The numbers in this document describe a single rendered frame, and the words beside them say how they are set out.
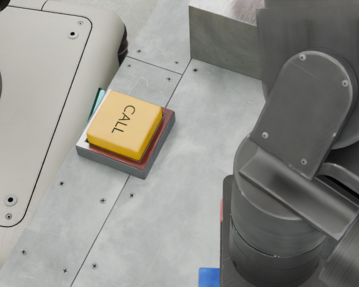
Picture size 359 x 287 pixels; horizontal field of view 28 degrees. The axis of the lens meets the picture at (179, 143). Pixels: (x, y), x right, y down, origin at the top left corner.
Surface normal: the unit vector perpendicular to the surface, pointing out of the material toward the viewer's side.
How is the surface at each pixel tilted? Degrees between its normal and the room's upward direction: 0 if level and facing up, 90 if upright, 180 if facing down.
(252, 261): 91
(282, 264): 90
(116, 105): 0
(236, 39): 90
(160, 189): 0
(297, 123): 58
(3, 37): 0
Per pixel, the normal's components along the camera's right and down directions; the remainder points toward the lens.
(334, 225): -0.04, -0.51
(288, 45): -0.57, 0.29
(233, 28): -0.40, 0.80
